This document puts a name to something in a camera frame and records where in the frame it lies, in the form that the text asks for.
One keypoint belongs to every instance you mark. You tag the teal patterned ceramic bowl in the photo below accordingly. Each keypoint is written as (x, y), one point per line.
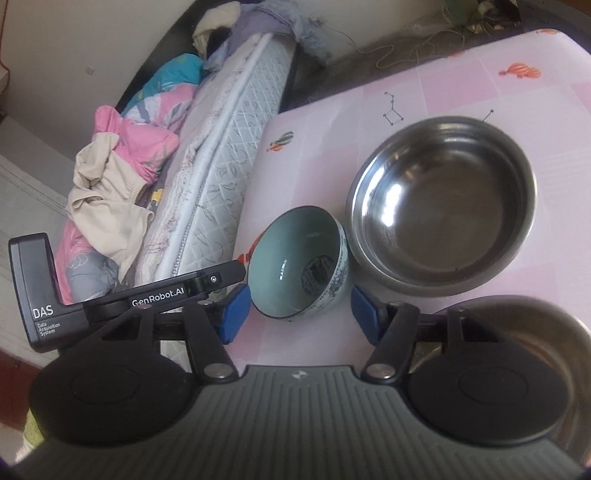
(286, 249)

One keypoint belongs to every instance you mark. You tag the beige garment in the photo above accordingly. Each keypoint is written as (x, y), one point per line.
(106, 194)

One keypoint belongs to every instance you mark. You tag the purple grey cloth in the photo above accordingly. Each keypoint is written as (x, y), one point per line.
(258, 18)

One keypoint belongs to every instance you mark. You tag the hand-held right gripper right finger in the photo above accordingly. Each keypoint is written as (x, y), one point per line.
(364, 314)

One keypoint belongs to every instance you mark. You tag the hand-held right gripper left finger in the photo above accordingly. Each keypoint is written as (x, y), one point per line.
(233, 316)

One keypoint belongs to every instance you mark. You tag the white quilted mattress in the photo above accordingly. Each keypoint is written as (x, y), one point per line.
(221, 175)

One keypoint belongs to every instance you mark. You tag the pink printed tablecloth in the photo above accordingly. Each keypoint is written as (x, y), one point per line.
(323, 138)

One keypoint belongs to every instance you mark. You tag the white cloth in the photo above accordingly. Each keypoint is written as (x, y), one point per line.
(207, 25)

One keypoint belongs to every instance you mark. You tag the pile of clothes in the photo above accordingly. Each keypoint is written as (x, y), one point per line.
(152, 138)

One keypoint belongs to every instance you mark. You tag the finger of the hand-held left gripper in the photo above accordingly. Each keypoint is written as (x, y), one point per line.
(224, 274)

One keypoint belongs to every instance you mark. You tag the small steel bowl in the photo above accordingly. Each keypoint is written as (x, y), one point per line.
(438, 207)

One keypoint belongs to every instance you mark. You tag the black bed frame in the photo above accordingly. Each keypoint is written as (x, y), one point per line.
(184, 27)

